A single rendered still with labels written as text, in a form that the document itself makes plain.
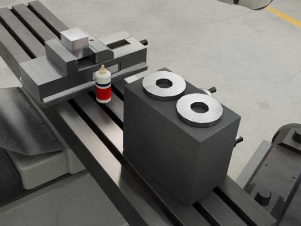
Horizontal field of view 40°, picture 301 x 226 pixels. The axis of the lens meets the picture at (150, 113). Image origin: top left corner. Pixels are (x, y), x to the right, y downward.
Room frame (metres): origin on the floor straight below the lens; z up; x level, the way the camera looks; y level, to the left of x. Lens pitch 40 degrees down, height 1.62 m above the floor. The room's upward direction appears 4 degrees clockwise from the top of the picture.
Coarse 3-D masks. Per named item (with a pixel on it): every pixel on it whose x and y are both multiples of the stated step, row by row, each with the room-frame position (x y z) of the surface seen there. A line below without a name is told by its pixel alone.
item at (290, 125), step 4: (288, 124) 1.25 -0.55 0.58; (292, 124) 1.24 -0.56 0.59; (296, 124) 1.24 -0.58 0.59; (300, 124) 1.23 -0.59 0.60; (280, 128) 1.25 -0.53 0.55; (284, 128) 1.23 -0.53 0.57; (296, 128) 1.21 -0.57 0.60; (276, 132) 1.24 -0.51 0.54; (276, 136) 1.23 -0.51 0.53; (272, 140) 1.24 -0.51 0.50
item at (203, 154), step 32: (128, 96) 0.68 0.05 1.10; (160, 96) 0.64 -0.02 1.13; (192, 96) 0.65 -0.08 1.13; (128, 128) 0.67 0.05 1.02; (160, 128) 0.60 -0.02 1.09; (192, 128) 0.57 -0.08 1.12; (224, 128) 0.58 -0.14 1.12; (160, 160) 0.60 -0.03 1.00; (192, 160) 0.54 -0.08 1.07; (224, 160) 0.60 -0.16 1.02; (192, 192) 0.53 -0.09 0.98
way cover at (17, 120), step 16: (0, 96) 0.93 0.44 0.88; (16, 96) 0.95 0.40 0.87; (0, 112) 0.84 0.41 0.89; (16, 112) 0.87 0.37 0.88; (32, 112) 0.88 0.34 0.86; (0, 128) 0.75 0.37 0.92; (16, 128) 0.79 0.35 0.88; (32, 128) 0.81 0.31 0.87; (48, 128) 0.82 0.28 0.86; (0, 144) 0.67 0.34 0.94; (16, 144) 0.71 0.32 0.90; (32, 144) 0.74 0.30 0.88; (48, 144) 0.75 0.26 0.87
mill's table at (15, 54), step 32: (0, 32) 1.20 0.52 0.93; (32, 32) 1.25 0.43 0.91; (64, 128) 0.78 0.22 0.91; (96, 128) 0.77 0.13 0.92; (96, 160) 0.65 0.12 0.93; (128, 160) 0.65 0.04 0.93; (128, 192) 0.56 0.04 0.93; (160, 192) 0.57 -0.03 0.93; (224, 192) 0.58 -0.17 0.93; (160, 224) 0.49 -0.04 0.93; (192, 224) 0.49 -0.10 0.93; (224, 224) 0.50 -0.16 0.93; (256, 224) 0.50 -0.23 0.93
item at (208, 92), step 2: (198, 88) 1.32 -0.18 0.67; (200, 88) 1.31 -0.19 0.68; (202, 88) 1.30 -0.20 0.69; (204, 88) 1.30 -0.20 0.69; (210, 88) 1.30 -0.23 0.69; (212, 88) 1.30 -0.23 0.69; (214, 88) 1.30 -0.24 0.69; (202, 90) 1.29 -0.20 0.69; (204, 90) 1.29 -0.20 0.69; (206, 90) 1.28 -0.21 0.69; (208, 90) 1.29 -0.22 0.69; (210, 90) 1.29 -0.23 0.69; (212, 90) 1.29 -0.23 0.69; (214, 90) 1.30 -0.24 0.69; (206, 92) 1.27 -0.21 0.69; (208, 92) 1.27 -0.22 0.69; (210, 92) 1.27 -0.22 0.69; (212, 92) 1.29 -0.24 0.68; (208, 94) 1.27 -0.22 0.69; (210, 94) 1.26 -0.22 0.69; (212, 96) 1.26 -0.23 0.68
